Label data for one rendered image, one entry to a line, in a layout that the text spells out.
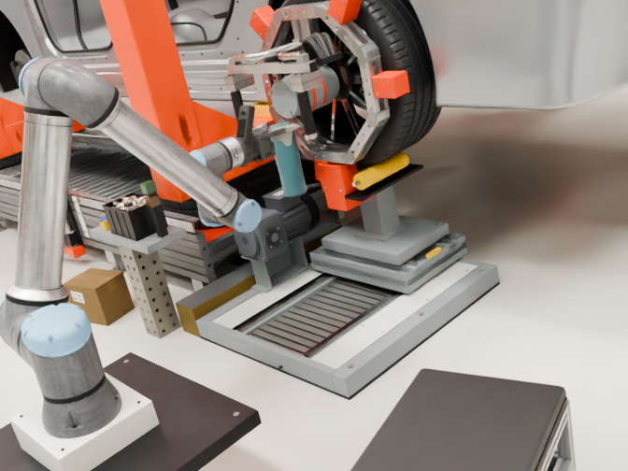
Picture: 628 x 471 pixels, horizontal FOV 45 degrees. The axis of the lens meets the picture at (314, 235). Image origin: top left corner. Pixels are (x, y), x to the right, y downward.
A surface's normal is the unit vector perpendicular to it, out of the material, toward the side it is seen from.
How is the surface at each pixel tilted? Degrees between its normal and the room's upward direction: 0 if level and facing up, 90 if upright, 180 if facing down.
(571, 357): 0
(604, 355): 0
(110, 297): 90
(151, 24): 90
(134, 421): 90
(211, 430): 0
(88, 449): 90
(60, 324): 9
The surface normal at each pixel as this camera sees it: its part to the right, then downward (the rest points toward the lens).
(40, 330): -0.07, -0.88
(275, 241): 0.68, 0.15
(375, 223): -0.71, 0.40
